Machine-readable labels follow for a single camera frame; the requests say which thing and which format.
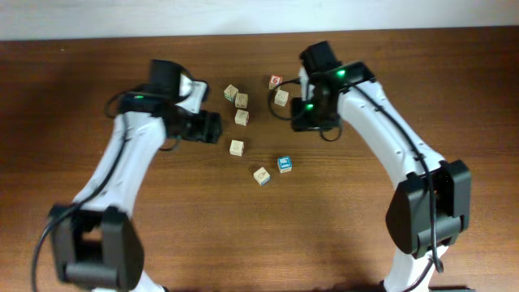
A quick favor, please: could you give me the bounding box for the wooden block blue letter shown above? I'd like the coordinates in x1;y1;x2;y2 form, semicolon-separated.
277;156;293;174

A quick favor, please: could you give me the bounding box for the wooden block number 2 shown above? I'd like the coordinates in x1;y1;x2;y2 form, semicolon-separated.
253;167;271;186

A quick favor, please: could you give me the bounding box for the wooden block red 6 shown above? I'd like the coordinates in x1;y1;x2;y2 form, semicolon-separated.
268;75;282;90

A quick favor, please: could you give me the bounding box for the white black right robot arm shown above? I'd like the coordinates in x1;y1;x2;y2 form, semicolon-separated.
290;41;472;291

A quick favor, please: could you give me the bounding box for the wooden block red I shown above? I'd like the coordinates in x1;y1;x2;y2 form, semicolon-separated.
274;89;289;106

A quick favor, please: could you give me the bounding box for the wooden block yellow letter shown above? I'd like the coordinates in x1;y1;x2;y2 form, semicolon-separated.
234;92;248;109

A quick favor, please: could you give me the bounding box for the wooden block ring picture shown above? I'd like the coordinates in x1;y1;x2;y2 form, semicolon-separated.
229;140;244;157

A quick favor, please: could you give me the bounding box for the wooden block red A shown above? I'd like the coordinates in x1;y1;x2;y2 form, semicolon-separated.
234;109;250;126

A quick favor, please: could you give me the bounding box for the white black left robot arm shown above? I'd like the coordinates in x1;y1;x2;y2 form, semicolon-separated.
40;59;222;291

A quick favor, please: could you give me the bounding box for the wooden block far plain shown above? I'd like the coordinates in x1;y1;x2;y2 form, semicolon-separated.
224;84;239;102

